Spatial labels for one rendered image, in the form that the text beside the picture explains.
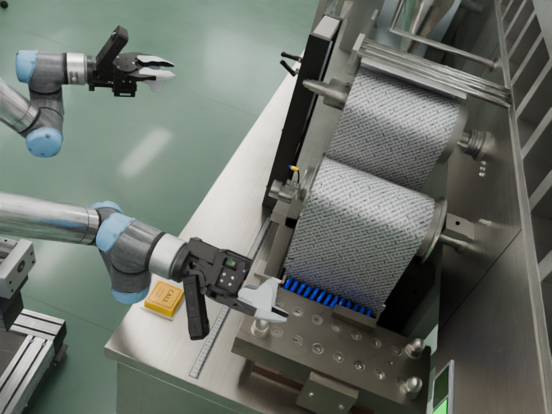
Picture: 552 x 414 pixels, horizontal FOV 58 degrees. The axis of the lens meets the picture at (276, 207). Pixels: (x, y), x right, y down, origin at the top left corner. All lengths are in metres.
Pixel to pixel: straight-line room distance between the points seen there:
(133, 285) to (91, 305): 1.33
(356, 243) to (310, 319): 0.20
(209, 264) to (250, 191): 0.66
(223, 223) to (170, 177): 1.52
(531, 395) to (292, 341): 0.51
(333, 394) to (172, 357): 0.35
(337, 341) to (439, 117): 0.52
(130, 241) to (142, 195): 1.86
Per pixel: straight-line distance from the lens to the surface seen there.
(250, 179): 1.55
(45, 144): 1.24
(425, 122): 1.13
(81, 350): 2.19
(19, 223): 0.96
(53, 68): 1.31
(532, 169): 0.97
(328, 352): 1.05
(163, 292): 1.19
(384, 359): 1.09
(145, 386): 1.21
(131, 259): 0.91
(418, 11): 1.54
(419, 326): 1.20
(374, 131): 1.14
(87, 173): 2.88
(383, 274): 1.07
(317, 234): 1.02
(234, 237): 1.36
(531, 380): 0.68
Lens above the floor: 1.89
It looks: 42 degrees down
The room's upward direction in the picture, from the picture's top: 17 degrees clockwise
